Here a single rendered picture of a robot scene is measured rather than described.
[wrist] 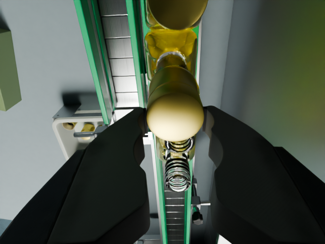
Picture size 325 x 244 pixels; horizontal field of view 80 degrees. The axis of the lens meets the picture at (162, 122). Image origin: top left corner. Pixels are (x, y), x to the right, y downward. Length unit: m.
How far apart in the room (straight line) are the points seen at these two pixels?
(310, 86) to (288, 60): 0.05
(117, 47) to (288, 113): 0.32
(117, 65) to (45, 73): 0.28
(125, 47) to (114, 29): 0.04
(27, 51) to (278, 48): 0.59
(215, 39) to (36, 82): 0.52
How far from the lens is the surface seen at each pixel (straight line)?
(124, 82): 0.45
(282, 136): 0.26
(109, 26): 0.42
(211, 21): 0.55
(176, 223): 0.81
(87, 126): 0.65
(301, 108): 0.23
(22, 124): 0.80
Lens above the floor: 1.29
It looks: 57 degrees down
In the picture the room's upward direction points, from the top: 178 degrees counter-clockwise
